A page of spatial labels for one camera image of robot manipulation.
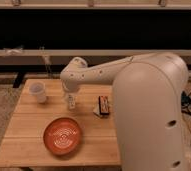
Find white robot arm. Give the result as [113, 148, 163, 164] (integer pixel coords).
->
[60, 52, 188, 171]

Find orange ceramic bowl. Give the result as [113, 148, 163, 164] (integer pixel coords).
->
[43, 117, 82, 156]

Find translucent plastic cup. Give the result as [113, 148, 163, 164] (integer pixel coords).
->
[29, 82, 47, 103]

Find black snack box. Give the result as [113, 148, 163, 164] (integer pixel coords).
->
[93, 96, 110, 117]

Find wooden table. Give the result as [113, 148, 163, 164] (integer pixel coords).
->
[0, 78, 122, 169]

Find white lower rail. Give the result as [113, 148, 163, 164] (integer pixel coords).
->
[0, 49, 191, 66]

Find white rail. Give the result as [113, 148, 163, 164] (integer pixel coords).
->
[0, 1, 191, 10]
[0, 49, 191, 66]

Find white upper rail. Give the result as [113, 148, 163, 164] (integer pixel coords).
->
[0, 1, 191, 10]

